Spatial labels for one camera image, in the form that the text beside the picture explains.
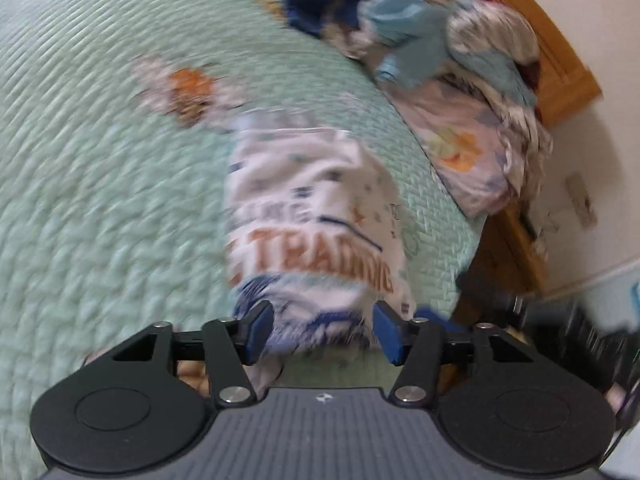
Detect white letter-print shirt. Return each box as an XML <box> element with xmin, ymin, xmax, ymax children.
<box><xmin>221</xmin><ymin>109</ymin><xmax>419</xmax><ymax>401</ymax></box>

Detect person's right hand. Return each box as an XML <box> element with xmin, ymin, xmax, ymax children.
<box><xmin>604</xmin><ymin>382</ymin><xmax>638</xmax><ymax>424</ymax></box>

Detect floral pillow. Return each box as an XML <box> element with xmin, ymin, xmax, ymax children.
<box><xmin>381</xmin><ymin>79</ymin><xmax>513</xmax><ymax>218</ymax></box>

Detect wooden headboard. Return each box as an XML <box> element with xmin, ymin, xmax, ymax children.
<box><xmin>494</xmin><ymin>0</ymin><xmax>602</xmax><ymax>129</ymax></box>

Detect white patterned garment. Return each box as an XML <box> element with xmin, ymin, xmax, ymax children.
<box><xmin>347</xmin><ymin>0</ymin><xmax>552</xmax><ymax>200</ymax></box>

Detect light blue garment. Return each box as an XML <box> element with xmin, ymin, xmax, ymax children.
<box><xmin>358</xmin><ymin>0</ymin><xmax>539</xmax><ymax>107</ymax></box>

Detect green quilted bee bedspread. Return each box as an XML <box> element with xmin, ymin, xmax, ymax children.
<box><xmin>1</xmin><ymin>0</ymin><xmax>482</xmax><ymax>479</ymax></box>

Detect wall power outlet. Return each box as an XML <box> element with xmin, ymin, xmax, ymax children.
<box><xmin>565</xmin><ymin>172</ymin><xmax>598</xmax><ymax>230</ymax></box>

